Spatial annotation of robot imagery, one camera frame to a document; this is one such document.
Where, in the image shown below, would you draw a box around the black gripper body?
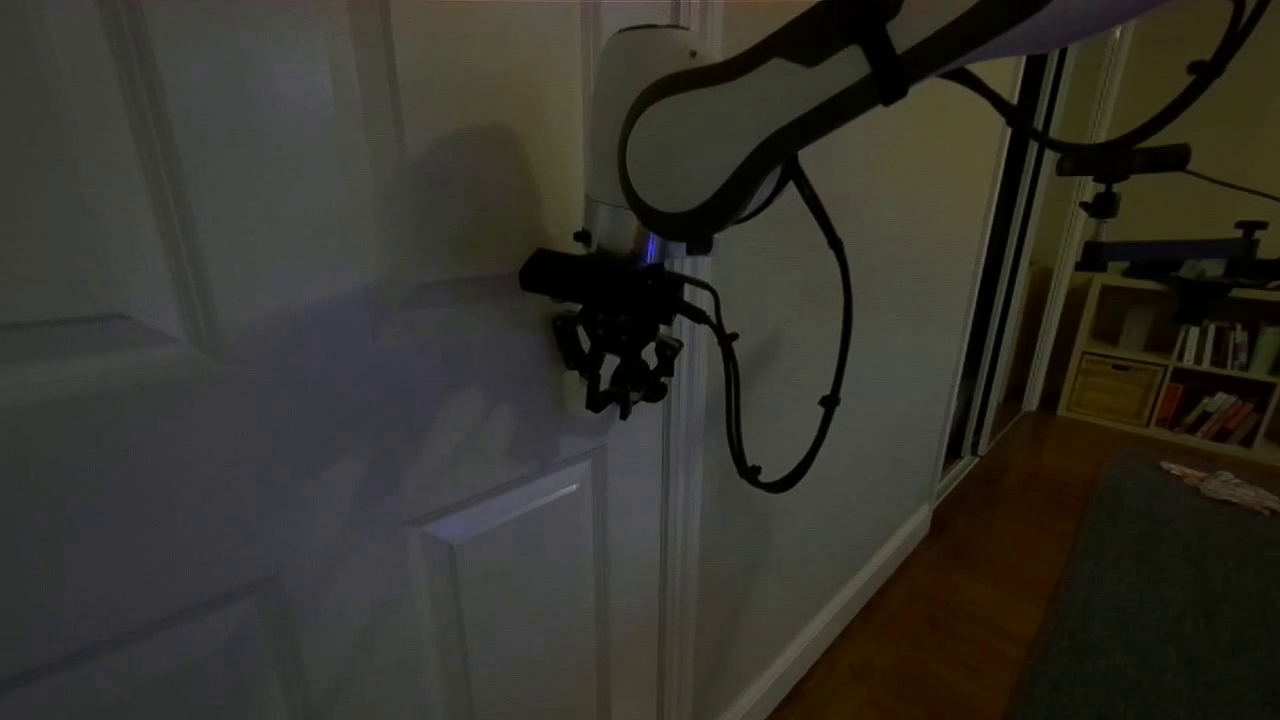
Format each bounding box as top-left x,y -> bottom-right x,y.
554,301 -> 693,371

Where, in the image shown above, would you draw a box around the white panelled door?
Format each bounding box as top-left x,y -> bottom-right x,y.
0,0 -> 679,720

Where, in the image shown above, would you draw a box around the white baseboard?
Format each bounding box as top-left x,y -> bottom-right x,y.
715,498 -> 936,720

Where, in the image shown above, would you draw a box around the white doorway trim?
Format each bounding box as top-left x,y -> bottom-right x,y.
1020,15 -> 1136,417

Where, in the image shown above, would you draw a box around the white bookshelf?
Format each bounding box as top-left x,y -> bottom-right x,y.
1056,273 -> 1280,462

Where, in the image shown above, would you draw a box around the wicker storage basket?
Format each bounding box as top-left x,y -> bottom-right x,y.
1069,347 -> 1168,427

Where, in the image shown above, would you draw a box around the row of books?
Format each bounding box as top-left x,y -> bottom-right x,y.
1153,317 -> 1273,447

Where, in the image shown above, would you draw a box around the grey rug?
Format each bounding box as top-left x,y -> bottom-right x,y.
1007,447 -> 1280,720

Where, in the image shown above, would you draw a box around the loose papers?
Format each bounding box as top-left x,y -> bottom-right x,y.
1157,454 -> 1280,521

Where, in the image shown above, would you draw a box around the white door frame trim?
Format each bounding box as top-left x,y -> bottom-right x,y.
586,0 -> 734,720

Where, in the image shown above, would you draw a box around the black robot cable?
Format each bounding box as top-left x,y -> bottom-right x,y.
674,0 -> 1276,498

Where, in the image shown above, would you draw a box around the dark sliding door frame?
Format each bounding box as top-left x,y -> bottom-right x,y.
936,44 -> 1073,471

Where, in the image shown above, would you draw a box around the black bar camera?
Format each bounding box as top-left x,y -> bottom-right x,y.
1054,138 -> 1198,185

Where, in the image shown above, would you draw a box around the black camera stand rig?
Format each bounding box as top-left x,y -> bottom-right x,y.
1073,179 -> 1280,291

